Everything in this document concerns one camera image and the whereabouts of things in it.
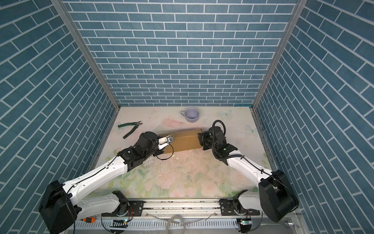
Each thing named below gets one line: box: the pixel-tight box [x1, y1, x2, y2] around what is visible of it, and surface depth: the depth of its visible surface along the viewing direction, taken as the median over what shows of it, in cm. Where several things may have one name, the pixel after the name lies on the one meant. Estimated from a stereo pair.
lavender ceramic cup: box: [180, 107, 200, 123], surface depth 113 cm
